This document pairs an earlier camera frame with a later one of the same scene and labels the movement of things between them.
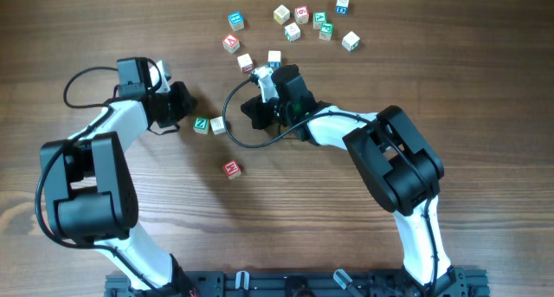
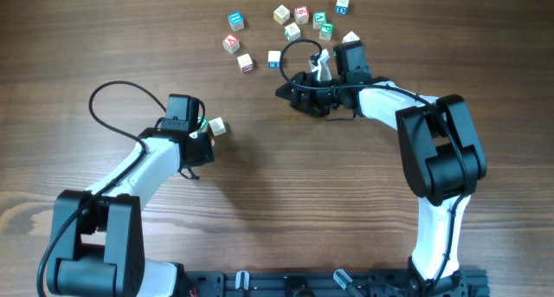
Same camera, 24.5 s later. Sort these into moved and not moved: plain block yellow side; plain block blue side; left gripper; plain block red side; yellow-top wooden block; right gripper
Moved: left gripper; right gripper
Not moved: plain block red side; yellow-top wooden block; plain block yellow side; plain block blue side
